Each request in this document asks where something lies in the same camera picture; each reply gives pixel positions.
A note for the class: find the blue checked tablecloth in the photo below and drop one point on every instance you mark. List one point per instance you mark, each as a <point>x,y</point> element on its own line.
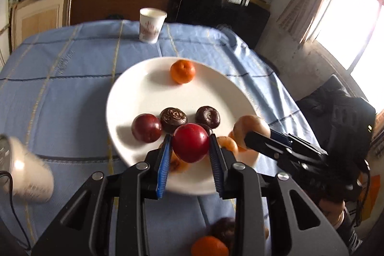
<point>60,64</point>

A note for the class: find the white cup at left edge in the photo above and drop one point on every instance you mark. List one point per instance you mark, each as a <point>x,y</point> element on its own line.
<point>30,178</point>

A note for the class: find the white round plate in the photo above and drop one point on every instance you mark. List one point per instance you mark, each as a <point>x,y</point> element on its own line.
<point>144,88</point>

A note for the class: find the black glossy panel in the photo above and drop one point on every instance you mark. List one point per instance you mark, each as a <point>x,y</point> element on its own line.
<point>216,13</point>

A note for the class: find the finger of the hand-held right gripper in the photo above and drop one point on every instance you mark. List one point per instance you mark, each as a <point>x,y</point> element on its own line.
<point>280,136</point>
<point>267,145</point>

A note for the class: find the bright window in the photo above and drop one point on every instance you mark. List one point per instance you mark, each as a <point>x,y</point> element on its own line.
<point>354,19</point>

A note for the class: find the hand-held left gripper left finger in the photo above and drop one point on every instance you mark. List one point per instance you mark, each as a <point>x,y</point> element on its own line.
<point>163,166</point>

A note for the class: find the white paper cup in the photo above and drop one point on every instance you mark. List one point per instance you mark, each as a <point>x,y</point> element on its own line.
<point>151,28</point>

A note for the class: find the large orange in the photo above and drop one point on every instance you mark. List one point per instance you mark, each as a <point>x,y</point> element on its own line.
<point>209,245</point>

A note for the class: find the person's right hand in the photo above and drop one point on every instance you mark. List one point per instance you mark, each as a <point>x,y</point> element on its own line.
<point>330,209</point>

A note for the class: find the small orange mandarin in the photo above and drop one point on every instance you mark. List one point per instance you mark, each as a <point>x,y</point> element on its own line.
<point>182,71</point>

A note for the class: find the black jacket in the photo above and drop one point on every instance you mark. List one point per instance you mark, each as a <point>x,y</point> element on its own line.
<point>330,106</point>

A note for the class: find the dark red plum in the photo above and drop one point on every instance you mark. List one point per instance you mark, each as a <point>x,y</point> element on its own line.
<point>146,127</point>

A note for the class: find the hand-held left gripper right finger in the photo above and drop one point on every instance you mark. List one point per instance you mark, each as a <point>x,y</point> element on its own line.
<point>216,166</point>

